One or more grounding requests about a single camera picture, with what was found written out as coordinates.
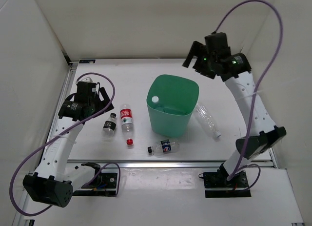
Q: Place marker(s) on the blue label water bottle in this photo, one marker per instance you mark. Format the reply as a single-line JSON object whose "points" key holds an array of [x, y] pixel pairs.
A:
{"points": [[157, 104]]}

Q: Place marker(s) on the green plastic bin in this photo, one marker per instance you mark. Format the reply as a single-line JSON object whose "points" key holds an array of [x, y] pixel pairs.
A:
{"points": [[180, 95]]}

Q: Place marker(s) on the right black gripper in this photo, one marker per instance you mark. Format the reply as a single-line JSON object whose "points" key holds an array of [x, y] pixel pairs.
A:
{"points": [[197, 50]]}

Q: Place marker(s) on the clear unlabelled plastic bottle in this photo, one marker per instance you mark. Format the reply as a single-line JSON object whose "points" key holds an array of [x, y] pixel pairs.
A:
{"points": [[206, 121]]}

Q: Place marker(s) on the small black label bottle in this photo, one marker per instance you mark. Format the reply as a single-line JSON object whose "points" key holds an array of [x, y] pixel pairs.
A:
{"points": [[109, 127]]}

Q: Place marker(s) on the left blue corner label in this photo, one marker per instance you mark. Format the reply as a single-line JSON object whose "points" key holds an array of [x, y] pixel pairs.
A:
{"points": [[87, 61]]}

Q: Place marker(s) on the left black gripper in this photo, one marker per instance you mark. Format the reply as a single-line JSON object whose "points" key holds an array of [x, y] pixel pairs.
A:
{"points": [[106, 99]]}

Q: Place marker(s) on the pepsi label clear bottle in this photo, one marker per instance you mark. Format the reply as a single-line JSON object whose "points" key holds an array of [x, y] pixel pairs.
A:
{"points": [[164, 147]]}

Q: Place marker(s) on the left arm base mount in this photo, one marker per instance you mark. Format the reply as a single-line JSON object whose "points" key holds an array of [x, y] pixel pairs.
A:
{"points": [[107, 186]]}

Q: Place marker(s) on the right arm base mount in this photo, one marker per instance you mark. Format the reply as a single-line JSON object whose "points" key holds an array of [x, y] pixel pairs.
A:
{"points": [[218, 187]]}

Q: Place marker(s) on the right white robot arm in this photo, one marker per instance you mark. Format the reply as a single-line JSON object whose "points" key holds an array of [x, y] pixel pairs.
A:
{"points": [[262, 132]]}

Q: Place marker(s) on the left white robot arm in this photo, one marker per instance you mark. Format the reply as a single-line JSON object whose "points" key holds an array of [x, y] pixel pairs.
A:
{"points": [[50, 184]]}

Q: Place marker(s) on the red label water bottle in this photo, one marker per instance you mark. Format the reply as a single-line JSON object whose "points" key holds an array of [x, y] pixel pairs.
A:
{"points": [[127, 124]]}

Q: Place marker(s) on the aluminium table edge rail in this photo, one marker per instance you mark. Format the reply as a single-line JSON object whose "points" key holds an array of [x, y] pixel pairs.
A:
{"points": [[166, 164]]}

